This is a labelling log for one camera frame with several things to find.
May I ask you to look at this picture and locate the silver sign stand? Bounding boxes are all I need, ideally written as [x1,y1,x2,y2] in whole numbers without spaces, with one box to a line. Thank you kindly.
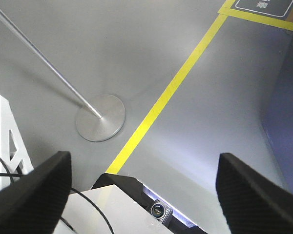
[0,9,126,142]

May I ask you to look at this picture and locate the dark floor sign sticker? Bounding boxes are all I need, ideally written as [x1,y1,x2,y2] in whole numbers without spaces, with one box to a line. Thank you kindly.
[234,0,293,18]

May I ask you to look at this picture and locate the round base camera lens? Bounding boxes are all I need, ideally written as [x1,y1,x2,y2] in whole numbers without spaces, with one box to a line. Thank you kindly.
[150,199,173,224]

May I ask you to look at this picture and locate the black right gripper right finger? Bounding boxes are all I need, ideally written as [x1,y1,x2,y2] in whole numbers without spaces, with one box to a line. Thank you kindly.
[216,153,293,234]

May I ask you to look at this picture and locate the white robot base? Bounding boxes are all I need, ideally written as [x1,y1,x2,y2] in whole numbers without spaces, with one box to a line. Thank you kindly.
[0,95,202,234]

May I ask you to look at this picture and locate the black cable on base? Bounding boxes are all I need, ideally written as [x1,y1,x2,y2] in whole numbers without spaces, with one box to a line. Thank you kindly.
[0,148,115,234]

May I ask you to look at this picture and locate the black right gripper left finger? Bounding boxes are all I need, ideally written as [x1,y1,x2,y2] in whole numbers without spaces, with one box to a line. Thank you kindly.
[0,151,71,234]

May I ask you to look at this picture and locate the open fridge door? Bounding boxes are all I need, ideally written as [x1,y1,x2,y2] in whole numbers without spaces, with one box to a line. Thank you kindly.
[263,35,293,193]

